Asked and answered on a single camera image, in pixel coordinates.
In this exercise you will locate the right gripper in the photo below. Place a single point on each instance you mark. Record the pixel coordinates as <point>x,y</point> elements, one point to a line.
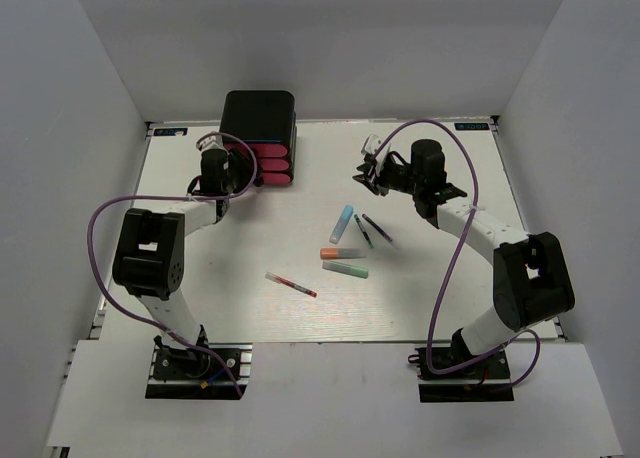
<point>370,181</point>

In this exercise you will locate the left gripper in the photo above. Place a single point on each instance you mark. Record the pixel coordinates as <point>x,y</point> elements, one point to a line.
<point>237,160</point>

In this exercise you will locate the pink drawer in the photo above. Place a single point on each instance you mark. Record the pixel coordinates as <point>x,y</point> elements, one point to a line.
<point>273,179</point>
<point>273,165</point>
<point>260,150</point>

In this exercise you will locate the pink top drawer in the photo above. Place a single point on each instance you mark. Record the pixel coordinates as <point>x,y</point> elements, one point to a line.
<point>260,150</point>

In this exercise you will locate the purple gel pen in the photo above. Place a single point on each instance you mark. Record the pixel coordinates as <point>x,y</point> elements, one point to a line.
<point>381,231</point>

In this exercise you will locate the blue highlighter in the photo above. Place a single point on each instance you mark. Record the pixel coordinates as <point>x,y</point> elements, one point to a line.
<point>341,224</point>

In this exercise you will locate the green gel pen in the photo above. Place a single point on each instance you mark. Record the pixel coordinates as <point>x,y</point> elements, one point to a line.
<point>363,231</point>

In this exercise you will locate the orange highlighter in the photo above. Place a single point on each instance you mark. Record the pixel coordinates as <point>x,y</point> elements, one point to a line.
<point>335,253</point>

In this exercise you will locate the green highlighter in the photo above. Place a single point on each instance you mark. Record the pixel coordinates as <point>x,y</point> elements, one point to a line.
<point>346,269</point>

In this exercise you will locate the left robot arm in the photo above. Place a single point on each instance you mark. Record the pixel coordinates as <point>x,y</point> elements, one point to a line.
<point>150,254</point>

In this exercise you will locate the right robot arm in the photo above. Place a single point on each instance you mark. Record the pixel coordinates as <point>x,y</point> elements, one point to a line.
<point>531,283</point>

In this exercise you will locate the pink bottom drawer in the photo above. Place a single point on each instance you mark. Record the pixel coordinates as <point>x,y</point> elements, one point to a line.
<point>273,179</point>

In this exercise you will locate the black drawer cabinet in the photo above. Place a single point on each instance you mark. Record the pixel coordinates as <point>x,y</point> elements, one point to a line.
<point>262,116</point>

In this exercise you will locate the red gel pen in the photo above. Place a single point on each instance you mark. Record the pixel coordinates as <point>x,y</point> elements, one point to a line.
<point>290,284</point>

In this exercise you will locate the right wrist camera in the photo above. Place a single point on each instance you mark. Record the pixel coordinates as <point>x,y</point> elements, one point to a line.
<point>375,149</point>

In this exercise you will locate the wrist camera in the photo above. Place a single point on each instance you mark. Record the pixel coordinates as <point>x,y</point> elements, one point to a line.
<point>375,149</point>
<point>209,142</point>

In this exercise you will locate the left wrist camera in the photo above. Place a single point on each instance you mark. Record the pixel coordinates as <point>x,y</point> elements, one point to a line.
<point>209,142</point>

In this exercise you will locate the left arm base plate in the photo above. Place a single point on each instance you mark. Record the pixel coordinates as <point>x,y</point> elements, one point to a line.
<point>180,375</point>

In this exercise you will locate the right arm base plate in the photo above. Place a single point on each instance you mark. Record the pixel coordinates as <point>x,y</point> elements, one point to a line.
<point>488,381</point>

